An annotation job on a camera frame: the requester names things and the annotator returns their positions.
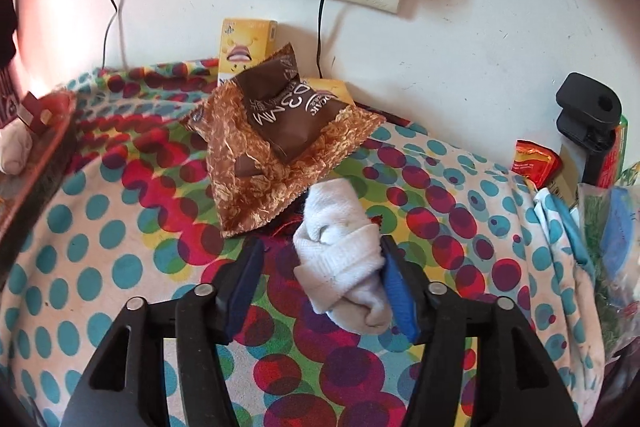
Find green box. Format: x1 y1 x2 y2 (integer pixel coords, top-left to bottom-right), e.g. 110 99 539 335
600 114 629 188

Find black clamp mount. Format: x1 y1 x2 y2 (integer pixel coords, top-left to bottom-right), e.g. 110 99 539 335
555 73 623 188

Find red cigarette box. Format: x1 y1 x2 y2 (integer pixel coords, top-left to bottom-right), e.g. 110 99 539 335
17 91 57 132

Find yellow medicine box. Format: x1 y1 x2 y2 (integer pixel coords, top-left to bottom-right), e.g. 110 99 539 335
218 18 278 88

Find polka dot cloth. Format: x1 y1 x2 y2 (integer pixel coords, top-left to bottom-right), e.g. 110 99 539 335
0 57 608 427

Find clear bag with green contents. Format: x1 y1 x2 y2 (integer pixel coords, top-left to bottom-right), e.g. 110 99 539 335
577 162 640 363

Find dark hanging cloth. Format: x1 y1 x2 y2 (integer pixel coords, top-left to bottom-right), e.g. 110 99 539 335
0 0 22 128

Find cream balled sock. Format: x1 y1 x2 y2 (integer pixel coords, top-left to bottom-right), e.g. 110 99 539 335
0 122 32 175

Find brown snack packet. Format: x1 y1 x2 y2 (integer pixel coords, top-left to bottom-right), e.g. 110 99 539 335
180 43 388 239

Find black adapter cable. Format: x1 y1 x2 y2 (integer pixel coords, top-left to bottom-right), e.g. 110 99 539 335
316 0 332 80

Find red round metal tray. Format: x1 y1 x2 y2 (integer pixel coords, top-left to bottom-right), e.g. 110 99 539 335
0 89 78 288

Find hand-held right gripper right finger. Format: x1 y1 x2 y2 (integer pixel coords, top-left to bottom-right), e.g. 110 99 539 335
379 234 583 427

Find gold snack packet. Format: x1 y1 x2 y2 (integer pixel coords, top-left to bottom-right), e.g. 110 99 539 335
300 78 355 108

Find thin black hanging cable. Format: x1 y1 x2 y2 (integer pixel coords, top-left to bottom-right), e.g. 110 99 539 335
101 0 122 70

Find white ribbed sock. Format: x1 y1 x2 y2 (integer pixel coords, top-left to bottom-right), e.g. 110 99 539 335
292 179 393 335

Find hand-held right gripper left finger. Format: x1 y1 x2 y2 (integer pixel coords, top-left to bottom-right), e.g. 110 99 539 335
60 237 266 427

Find red foil packet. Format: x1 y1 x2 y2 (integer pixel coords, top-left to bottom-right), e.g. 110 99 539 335
511 139 563 190

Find small cardboard box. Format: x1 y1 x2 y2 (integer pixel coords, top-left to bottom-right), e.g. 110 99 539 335
547 157 583 208

